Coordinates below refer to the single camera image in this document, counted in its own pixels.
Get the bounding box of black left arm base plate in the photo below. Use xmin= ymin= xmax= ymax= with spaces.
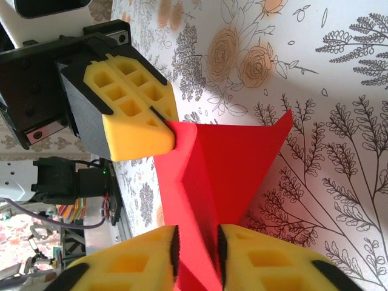
xmin=102 ymin=165 xmax=124 ymax=227

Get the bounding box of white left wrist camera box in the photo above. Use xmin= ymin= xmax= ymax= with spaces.
xmin=0 ymin=0 xmax=113 ymax=53

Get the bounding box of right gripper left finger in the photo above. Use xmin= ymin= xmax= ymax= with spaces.
xmin=45 ymin=226 xmax=180 ymax=291

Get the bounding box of aluminium mounting rail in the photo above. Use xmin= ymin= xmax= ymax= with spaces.
xmin=83 ymin=209 xmax=136 ymax=258

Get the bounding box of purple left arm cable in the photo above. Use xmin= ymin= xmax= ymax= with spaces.
xmin=0 ymin=196 xmax=107 ymax=231

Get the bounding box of red cloth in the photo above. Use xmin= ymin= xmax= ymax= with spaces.
xmin=153 ymin=109 xmax=294 ymax=291

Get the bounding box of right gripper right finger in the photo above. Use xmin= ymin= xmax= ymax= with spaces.
xmin=217 ymin=224 xmax=362 ymax=291

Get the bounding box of floral table covering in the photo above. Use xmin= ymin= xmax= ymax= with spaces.
xmin=110 ymin=0 xmax=388 ymax=291

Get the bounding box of stack of coloured paper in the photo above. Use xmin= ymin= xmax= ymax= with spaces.
xmin=57 ymin=198 xmax=89 ymax=224

